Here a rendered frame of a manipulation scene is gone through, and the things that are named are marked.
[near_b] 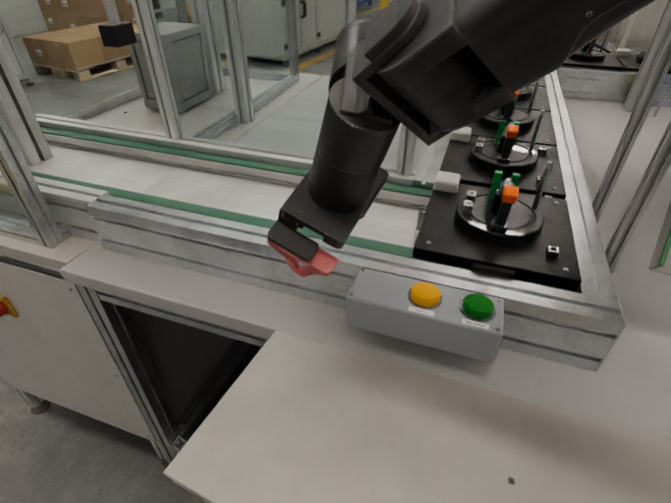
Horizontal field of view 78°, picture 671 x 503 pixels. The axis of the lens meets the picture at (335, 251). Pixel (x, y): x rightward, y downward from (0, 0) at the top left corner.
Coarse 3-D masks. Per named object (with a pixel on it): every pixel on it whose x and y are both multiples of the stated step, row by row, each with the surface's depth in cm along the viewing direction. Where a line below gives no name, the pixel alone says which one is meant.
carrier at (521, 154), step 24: (504, 120) 89; (456, 144) 96; (480, 144) 88; (528, 144) 96; (456, 168) 87; (480, 168) 86; (504, 168) 83; (528, 168) 84; (552, 168) 87; (528, 192) 80; (552, 192) 79
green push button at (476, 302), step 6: (468, 294) 56; (474, 294) 56; (480, 294) 56; (468, 300) 55; (474, 300) 55; (480, 300) 55; (486, 300) 55; (462, 306) 55; (468, 306) 54; (474, 306) 54; (480, 306) 54; (486, 306) 54; (492, 306) 54; (468, 312) 54; (474, 312) 54; (480, 312) 53; (486, 312) 54; (492, 312) 55; (480, 318) 54
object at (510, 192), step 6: (510, 186) 59; (504, 192) 59; (510, 192) 58; (516, 192) 58; (504, 198) 59; (510, 198) 59; (516, 198) 58; (504, 204) 60; (510, 204) 60; (504, 210) 61; (498, 216) 63; (504, 216) 62; (498, 222) 64; (504, 222) 64
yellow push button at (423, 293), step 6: (420, 282) 58; (426, 282) 58; (414, 288) 57; (420, 288) 57; (426, 288) 57; (432, 288) 57; (438, 288) 57; (414, 294) 56; (420, 294) 56; (426, 294) 56; (432, 294) 56; (438, 294) 56; (414, 300) 56; (420, 300) 55; (426, 300) 55; (432, 300) 55; (438, 300) 56
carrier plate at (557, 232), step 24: (432, 192) 79; (432, 216) 72; (552, 216) 72; (432, 240) 66; (456, 240) 66; (552, 240) 66; (456, 264) 64; (504, 264) 61; (528, 264) 61; (552, 264) 61; (576, 264) 61; (576, 288) 60
